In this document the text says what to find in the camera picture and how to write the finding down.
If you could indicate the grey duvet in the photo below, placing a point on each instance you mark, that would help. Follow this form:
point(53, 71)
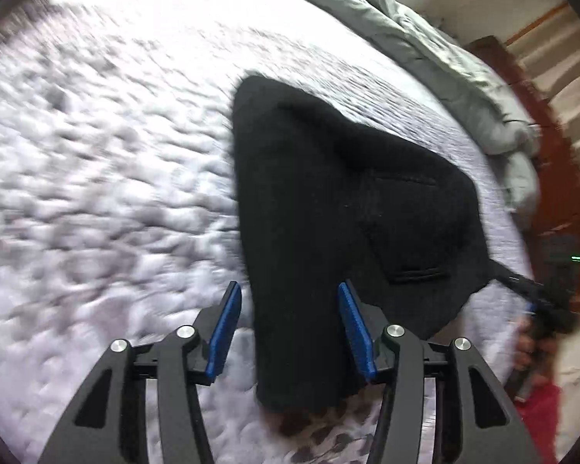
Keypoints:
point(440, 58)

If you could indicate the black pants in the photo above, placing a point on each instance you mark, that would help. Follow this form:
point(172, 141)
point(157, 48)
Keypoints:
point(309, 232)

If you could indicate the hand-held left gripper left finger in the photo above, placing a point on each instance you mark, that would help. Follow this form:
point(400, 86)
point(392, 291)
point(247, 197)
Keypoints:
point(225, 333)

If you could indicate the beige curtain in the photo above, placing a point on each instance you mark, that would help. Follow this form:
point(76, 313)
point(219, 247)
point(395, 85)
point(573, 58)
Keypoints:
point(575, 106)

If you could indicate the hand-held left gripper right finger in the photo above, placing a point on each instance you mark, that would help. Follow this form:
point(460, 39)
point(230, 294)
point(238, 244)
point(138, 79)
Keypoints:
point(355, 333)

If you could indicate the wooden headboard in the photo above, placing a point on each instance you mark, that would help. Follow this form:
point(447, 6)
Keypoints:
point(556, 179)

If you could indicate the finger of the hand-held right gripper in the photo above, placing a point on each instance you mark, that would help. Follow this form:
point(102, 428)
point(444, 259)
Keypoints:
point(515, 283)

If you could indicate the person's right hand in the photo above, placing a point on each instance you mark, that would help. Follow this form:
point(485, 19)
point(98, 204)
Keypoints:
point(534, 353)

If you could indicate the white quilted mattress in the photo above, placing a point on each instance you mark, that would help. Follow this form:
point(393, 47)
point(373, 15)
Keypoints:
point(101, 179)

